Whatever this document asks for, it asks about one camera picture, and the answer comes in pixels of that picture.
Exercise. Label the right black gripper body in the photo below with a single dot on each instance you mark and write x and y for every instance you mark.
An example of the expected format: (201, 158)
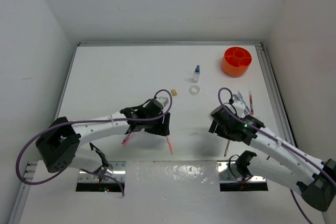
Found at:
(226, 132)

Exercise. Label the blue cap spray bottle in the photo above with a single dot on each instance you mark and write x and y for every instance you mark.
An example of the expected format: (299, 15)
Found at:
(196, 74)

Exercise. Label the blue clear pen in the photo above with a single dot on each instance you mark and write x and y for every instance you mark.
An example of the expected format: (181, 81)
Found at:
(236, 98)

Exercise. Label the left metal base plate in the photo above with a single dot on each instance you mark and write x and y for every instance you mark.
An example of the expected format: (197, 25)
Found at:
(117, 170)

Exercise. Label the orange round pen holder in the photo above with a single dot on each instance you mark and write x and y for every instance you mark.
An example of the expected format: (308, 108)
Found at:
(236, 61)

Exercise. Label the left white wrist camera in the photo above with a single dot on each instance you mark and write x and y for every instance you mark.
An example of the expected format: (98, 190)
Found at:
(163, 102)

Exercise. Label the red gel pen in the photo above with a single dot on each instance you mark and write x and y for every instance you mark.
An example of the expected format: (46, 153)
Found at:
(226, 148)

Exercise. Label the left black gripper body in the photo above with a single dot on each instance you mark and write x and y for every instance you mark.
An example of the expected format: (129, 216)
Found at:
(158, 114)

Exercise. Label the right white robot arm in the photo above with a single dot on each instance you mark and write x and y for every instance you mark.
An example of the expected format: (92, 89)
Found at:
(311, 178)

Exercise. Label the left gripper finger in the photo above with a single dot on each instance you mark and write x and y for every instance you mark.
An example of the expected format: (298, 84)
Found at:
(135, 128)
(160, 127)

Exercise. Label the tan eraser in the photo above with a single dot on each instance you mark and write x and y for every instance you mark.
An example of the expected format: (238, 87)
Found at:
(173, 92)

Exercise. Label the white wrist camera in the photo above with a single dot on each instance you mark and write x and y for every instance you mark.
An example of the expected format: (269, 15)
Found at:
(239, 108)
(163, 102)

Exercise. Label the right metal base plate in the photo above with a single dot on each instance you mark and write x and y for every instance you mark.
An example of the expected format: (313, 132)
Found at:
(228, 174)

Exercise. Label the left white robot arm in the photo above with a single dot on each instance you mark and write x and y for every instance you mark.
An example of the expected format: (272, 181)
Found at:
(66, 145)

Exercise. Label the red pink barrel pen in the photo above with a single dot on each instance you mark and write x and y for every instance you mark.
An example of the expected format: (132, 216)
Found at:
(127, 138)

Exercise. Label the clear tape roll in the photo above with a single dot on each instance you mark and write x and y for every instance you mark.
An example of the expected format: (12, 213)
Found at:
(194, 90)

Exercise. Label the red clear cap pen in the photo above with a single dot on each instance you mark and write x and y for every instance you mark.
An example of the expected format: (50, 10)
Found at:
(251, 103)

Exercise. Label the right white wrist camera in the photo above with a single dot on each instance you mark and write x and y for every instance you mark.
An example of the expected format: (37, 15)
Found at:
(239, 108)

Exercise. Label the metal base plate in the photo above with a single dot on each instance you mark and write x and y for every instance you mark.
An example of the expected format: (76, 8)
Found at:
(117, 170)
(228, 174)

